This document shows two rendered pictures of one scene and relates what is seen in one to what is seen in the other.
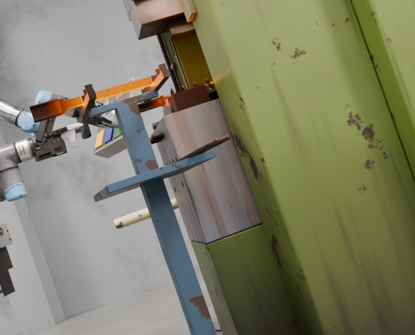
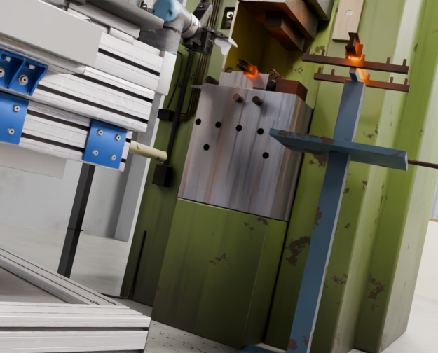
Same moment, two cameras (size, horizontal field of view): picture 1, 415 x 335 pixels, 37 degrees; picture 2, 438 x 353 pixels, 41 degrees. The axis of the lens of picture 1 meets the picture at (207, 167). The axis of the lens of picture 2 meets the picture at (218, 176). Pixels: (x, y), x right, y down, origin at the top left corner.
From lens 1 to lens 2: 2.10 m
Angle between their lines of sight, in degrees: 53
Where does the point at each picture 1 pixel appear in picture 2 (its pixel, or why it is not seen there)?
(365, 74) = not seen: hidden behind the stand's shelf
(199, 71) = (234, 58)
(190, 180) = (284, 158)
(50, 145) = (207, 41)
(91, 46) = not seen: outside the picture
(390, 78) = (404, 174)
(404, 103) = (408, 195)
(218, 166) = (293, 160)
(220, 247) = (271, 226)
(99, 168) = not seen: outside the picture
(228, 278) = (264, 254)
